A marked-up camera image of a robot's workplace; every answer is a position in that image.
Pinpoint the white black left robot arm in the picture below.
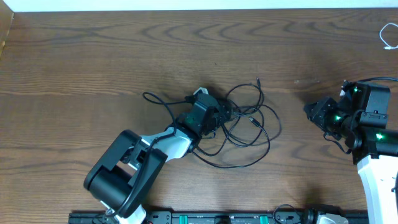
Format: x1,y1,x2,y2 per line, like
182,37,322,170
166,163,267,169
83,91,232,223

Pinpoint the white usb cable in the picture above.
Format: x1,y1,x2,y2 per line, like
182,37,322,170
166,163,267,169
379,22,398,50

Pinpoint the black left camera cable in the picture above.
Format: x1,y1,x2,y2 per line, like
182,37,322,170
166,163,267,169
105,91,197,218

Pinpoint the black usb cable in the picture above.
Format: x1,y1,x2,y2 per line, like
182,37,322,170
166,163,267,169
191,77,282,169

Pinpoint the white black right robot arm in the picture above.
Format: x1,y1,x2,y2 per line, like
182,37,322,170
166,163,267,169
303,78,397,223

